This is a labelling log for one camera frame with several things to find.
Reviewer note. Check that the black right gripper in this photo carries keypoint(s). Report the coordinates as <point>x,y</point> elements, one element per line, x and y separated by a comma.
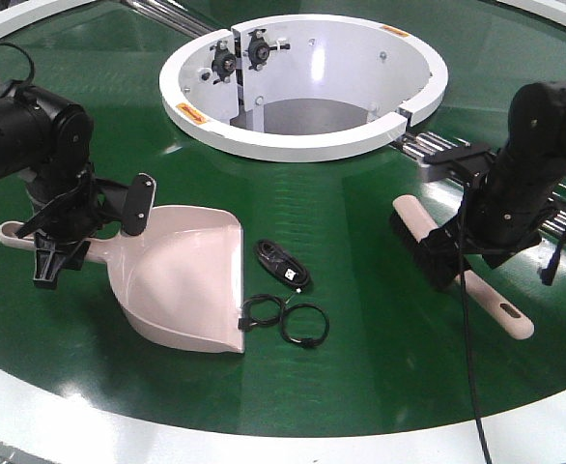
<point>438,256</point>

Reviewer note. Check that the grey camera on right wrist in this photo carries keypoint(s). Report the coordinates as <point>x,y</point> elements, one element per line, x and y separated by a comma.
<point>462,163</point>

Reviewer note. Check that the chrome conveyor rollers top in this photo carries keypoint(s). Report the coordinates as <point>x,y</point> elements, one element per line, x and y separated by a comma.
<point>173,15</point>

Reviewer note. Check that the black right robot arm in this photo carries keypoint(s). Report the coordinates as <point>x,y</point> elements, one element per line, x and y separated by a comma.
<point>506,194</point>

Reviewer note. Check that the white outer conveyor rim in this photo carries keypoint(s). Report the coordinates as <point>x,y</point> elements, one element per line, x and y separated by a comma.
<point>78,385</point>

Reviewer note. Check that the beige hand brush black bristles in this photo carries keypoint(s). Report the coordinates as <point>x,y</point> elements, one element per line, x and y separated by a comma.
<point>412,223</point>

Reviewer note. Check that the chrome conveyor rollers right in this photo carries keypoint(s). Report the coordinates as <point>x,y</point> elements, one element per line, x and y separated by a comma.
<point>432,152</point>

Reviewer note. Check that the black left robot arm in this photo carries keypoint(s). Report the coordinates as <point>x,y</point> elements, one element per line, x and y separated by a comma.
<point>46,138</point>

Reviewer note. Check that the black bearing mount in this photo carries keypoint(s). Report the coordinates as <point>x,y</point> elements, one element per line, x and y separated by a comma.
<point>259,49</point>
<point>224,62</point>

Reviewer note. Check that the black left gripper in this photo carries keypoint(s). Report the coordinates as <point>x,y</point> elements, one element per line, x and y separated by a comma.
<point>61,224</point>

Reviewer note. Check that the beige plastic dustpan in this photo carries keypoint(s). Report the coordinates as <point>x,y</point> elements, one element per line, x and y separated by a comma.
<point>179,283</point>

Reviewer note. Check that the black bearing mount right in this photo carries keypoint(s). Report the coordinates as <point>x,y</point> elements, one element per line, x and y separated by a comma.
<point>259,49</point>

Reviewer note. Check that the black bearing mount left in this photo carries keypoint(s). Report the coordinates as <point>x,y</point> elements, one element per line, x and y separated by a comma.
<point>224,62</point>

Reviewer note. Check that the chrome conveyor rollers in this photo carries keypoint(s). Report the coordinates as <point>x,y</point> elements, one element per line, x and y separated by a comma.
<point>173,15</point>
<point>432,152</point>

